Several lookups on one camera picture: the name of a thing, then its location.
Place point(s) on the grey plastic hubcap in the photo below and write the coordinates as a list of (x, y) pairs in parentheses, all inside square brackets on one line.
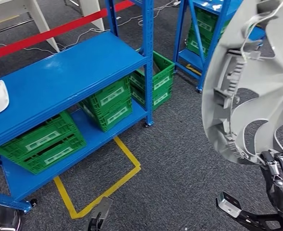
[(271, 79)]

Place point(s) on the blue metal shelf rack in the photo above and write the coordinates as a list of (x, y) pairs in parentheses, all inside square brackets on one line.
[(59, 73), (194, 59)]

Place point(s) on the green plastic crate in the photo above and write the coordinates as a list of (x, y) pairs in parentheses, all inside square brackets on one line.
[(223, 28), (162, 83), (199, 35), (40, 143), (107, 105)]

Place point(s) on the white power strip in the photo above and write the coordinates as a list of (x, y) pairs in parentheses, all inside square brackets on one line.
[(176, 3)]

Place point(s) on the white desk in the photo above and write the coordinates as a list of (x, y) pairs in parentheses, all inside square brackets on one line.
[(43, 25), (90, 12)]

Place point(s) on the red barrier belt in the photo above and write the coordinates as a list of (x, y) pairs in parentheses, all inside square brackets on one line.
[(47, 33)]

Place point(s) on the chrome stanchion with round base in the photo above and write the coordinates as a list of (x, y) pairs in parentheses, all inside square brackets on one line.
[(1, 220)]

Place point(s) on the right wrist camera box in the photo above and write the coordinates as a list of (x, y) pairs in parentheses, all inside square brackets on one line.
[(227, 204)]

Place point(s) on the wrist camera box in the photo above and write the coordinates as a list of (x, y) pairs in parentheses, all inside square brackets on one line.
[(227, 204), (100, 207)]

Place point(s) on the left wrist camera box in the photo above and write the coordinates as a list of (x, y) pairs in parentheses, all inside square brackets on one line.
[(100, 207)]

